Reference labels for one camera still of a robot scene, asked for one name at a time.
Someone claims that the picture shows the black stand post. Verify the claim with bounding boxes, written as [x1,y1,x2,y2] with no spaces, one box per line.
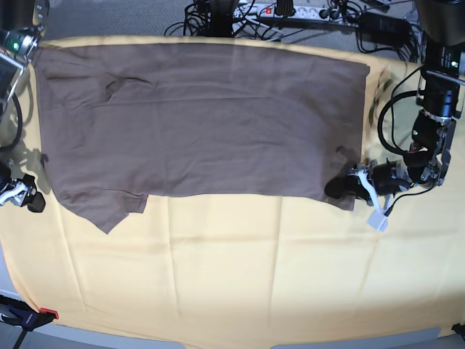
[206,0,236,38]

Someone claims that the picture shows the black clamp at right corner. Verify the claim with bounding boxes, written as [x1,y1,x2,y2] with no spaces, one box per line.
[451,323,465,339]

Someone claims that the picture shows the brown T-shirt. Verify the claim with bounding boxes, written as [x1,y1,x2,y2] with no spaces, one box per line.
[33,44,370,233]

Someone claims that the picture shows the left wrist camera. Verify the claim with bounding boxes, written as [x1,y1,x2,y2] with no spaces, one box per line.
[367,211,388,232]

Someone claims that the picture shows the white power strip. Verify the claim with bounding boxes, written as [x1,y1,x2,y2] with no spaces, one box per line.
[234,4,344,23]

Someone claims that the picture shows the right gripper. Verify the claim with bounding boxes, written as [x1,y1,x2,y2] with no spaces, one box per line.
[1,174,46,213]

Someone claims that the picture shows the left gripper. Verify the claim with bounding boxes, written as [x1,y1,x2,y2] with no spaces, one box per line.
[324,160,413,200]

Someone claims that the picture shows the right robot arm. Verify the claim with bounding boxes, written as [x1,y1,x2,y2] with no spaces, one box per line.
[1,0,50,213]

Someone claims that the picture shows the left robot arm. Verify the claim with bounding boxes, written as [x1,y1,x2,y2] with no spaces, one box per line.
[325,1,464,202]

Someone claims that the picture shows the yellow tablecloth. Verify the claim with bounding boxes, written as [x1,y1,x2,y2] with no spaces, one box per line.
[0,35,465,349]

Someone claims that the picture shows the black power adapter brick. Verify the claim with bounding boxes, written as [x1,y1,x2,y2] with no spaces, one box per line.
[359,12,411,39]

